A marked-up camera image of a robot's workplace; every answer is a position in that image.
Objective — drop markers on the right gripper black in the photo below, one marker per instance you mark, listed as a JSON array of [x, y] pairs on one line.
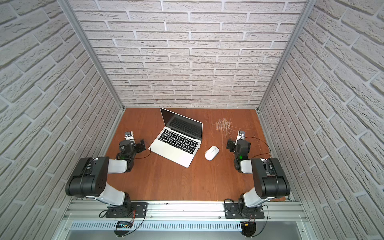
[[230, 144]]

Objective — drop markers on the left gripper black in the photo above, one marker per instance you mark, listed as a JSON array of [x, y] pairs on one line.
[[139, 146]]

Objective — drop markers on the white wireless mouse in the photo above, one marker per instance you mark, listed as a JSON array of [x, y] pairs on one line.
[[211, 153]]

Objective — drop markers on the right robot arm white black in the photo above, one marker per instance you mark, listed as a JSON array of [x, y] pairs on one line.
[[270, 181]]

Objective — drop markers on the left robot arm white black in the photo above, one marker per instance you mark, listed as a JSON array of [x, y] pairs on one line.
[[89, 177]]

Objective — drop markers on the silver open laptop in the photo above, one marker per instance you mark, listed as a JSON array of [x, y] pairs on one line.
[[180, 138]]

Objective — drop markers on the green circuit board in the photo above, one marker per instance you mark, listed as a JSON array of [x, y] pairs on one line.
[[123, 225]]

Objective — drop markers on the black round connector board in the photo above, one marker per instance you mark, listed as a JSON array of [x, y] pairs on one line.
[[248, 229]]

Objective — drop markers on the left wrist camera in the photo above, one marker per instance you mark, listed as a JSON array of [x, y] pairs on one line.
[[129, 136]]

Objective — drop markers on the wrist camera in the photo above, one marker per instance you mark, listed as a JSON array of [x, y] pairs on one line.
[[241, 135], [129, 136]]

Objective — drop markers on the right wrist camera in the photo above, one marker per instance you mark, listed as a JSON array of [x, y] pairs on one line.
[[241, 135]]

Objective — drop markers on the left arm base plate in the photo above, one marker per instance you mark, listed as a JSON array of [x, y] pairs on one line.
[[135, 209]]

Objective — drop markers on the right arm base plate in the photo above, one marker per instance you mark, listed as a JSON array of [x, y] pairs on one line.
[[234, 211]]

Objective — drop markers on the aluminium front rail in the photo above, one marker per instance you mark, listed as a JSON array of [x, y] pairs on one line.
[[191, 211]]

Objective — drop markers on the left aluminium corner post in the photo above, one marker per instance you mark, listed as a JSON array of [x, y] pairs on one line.
[[72, 18]]

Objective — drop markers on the aluminium corner post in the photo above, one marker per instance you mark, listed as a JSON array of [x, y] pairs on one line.
[[72, 18], [308, 7]]

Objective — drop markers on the right aluminium corner post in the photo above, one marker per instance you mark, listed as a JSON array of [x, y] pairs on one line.
[[308, 7]]

